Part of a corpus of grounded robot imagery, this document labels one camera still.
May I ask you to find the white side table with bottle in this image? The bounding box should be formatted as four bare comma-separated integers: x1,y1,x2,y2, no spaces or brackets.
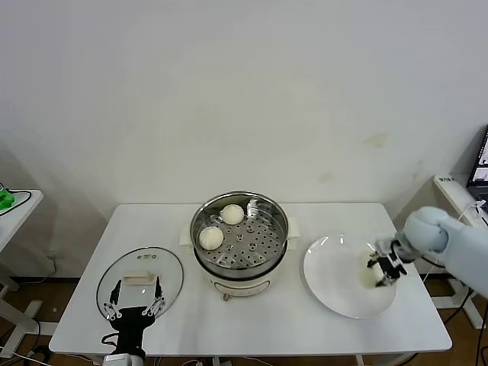
0,189,44,348

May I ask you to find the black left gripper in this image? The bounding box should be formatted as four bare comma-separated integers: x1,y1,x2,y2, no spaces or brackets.
103,277,165,355

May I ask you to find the black laptop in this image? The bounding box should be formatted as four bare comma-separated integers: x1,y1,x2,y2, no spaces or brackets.
467,124,488,199

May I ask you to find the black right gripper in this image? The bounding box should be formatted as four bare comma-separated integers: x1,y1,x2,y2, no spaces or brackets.
366,243,408,287

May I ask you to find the black floor cable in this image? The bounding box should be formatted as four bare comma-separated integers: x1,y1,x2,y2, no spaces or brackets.
14,318,53,361

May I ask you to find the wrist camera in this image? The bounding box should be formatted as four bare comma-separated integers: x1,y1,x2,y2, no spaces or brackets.
103,354,133,366
375,239,400,257

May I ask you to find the white desk with laptop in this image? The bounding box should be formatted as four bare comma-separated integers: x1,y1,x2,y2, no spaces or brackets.
432,173,488,331

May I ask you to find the green plastic bottle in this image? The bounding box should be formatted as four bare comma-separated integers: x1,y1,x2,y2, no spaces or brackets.
0,182,15,210

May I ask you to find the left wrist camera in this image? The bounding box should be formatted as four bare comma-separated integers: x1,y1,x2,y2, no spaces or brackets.
103,354,133,366

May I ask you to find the glass lid with cream handle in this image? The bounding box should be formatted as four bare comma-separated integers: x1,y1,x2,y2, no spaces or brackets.
96,246,185,322

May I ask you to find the thin white cable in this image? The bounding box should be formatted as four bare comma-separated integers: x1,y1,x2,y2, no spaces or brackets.
421,201,487,284

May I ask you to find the white round plate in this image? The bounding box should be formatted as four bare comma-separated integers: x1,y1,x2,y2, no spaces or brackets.
303,233,398,319

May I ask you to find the stainless steel steamer basket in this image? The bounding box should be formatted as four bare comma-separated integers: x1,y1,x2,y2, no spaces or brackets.
178,189,302,271

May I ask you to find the steel steamer pot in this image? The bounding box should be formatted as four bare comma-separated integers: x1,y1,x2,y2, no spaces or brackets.
194,247,285,303

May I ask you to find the black cable on side table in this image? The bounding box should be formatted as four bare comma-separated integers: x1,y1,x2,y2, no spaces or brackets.
7,189,32,209

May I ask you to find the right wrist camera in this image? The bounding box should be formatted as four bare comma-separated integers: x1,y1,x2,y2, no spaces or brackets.
375,239,400,257

